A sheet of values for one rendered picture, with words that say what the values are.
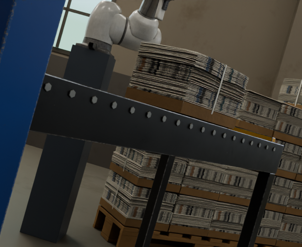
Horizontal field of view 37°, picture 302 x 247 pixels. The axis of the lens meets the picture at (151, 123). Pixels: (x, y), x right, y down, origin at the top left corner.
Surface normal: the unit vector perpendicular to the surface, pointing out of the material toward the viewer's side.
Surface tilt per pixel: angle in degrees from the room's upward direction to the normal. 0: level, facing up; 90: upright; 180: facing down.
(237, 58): 90
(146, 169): 90
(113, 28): 92
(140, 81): 90
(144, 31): 120
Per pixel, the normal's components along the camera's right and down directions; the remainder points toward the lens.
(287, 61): -0.08, 0.00
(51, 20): 0.73, 0.23
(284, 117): 0.45, 0.15
